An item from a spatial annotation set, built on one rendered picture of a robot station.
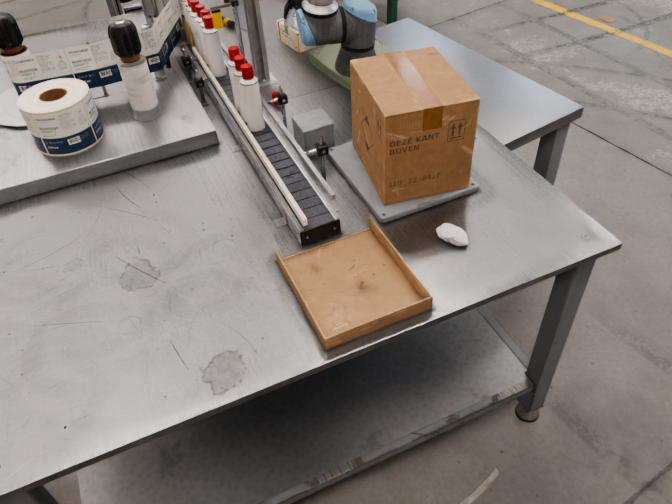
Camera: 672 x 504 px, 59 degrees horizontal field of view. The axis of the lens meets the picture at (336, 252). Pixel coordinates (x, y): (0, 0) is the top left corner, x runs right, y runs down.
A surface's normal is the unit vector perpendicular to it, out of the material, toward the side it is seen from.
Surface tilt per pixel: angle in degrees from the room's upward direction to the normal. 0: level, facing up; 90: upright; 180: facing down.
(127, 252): 0
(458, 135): 90
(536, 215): 0
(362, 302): 0
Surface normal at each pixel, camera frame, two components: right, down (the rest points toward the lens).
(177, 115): -0.05, -0.72
